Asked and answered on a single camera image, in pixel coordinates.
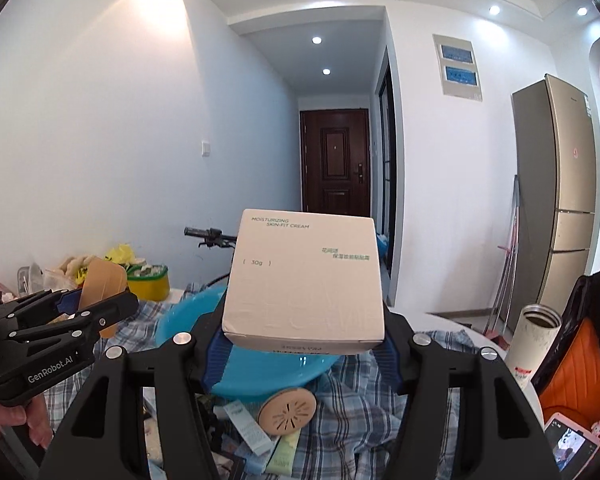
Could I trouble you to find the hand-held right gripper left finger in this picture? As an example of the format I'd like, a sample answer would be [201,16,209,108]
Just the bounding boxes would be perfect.
[39,305,241,480]

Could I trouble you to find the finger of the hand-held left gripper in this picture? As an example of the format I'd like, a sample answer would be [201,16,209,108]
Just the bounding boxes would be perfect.
[10,291,139,343]
[0,287,86,331]

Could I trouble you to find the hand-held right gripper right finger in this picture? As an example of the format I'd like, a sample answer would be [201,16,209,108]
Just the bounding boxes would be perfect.
[372,300,566,480]

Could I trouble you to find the blue plastic basin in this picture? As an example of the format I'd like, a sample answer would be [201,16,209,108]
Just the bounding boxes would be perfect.
[155,285,343,401]

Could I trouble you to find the white cardboard box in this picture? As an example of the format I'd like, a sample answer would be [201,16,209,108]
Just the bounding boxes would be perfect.
[221,209,386,356]

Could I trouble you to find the white desktop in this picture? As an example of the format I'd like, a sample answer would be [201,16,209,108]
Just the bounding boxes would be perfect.
[167,287,546,480]

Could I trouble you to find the person's left hand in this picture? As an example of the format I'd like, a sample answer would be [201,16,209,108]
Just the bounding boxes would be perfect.
[0,400,53,448]

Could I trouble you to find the yellow plastic container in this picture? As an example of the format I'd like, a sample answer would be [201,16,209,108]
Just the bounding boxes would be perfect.
[126,262,170,303]

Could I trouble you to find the blue plaid cloth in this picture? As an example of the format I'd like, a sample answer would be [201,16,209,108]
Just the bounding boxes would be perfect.
[45,282,481,480]

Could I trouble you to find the yellow plastic bag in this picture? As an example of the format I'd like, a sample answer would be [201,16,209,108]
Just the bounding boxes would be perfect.
[77,244,136,286]

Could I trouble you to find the white cosmetic tube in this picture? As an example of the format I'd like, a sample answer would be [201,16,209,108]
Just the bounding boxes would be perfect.
[225,400,273,456]

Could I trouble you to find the beige round perforated lid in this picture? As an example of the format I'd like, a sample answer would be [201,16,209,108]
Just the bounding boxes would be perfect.
[257,387,317,436]

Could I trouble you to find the green cosmetic tube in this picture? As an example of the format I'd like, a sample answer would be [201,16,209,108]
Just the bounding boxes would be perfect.
[265,430,301,476]

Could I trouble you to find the black bicycle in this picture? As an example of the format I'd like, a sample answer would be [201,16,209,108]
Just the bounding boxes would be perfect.
[183,226,238,291]

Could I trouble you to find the white thermos cup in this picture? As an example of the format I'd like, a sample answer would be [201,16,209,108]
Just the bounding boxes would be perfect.
[505,303,563,391]

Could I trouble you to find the grey mop poles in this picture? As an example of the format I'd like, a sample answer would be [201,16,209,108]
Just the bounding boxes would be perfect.
[485,175,521,336]

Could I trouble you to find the smartphone in pink case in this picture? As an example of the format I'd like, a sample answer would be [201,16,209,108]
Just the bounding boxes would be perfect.
[544,412,600,480]

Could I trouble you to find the black framed glass door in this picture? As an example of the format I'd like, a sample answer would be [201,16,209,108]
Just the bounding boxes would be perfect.
[373,60,397,306]

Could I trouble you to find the dark brown door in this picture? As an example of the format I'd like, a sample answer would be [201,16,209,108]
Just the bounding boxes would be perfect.
[300,108,371,214]

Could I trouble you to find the orange black chair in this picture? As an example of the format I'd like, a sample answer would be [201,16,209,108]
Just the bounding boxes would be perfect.
[530,265,600,396]

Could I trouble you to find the gold refrigerator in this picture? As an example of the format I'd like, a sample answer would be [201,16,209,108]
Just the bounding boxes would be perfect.
[511,74,600,306]

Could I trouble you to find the wall electrical panel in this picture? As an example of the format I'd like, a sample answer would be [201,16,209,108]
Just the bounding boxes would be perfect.
[433,34,483,103]

